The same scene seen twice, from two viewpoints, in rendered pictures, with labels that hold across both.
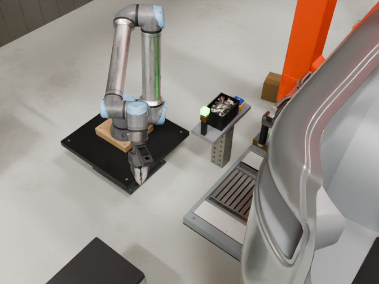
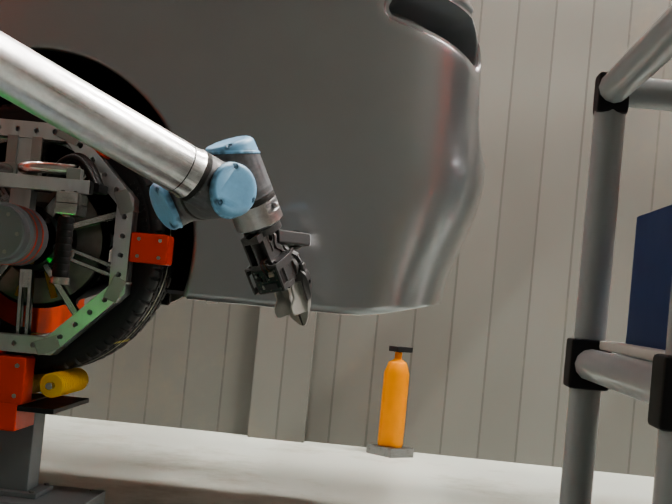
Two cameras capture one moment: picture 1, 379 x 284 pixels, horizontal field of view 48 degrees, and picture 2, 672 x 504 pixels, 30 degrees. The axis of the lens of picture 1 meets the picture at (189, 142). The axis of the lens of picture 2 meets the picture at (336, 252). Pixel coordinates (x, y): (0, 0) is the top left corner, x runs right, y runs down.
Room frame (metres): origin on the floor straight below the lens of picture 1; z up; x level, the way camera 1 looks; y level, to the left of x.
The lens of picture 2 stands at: (2.52, 2.20, 0.78)
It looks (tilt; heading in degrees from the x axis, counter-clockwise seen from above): 2 degrees up; 235
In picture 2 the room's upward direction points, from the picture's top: 6 degrees clockwise
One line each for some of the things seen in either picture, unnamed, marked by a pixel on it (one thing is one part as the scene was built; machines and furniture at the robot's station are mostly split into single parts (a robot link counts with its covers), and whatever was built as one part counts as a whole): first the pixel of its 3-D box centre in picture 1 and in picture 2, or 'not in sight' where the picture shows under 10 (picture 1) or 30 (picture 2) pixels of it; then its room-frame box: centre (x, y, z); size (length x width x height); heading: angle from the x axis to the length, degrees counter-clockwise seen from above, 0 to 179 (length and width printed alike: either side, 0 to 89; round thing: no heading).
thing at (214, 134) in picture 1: (221, 119); not in sight; (1.99, -0.21, 0.44); 0.43 x 0.17 x 0.03; 143
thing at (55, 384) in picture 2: not in sight; (65, 382); (1.31, -0.66, 0.51); 0.29 x 0.06 x 0.06; 53
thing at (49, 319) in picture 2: not in sight; (39, 290); (0.65, -2.58, 0.69); 0.52 x 0.17 x 0.35; 53
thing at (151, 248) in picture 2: not in sight; (151, 249); (1.21, -0.47, 0.85); 0.09 x 0.08 x 0.07; 143
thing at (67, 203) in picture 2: (272, 120); (71, 203); (1.45, -0.39, 0.93); 0.09 x 0.05 x 0.05; 53
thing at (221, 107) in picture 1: (221, 110); not in sight; (1.98, -0.20, 0.51); 0.20 x 0.14 x 0.13; 145
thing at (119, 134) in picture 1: (124, 125); not in sight; (1.96, 0.42, 0.40); 0.19 x 0.19 x 0.10
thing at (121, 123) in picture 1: (124, 110); not in sight; (1.95, 0.41, 0.53); 0.17 x 0.15 x 0.18; 89
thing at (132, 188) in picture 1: (127, 151); not in sight; (1.96, 0.42, 0.15); 0.60 x 0.60 x 0.30; 53
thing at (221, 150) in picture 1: (222, 140); not in sight; (2.02, -0.22, 0.21); 0.10 x 0.10 x 0.42; 53
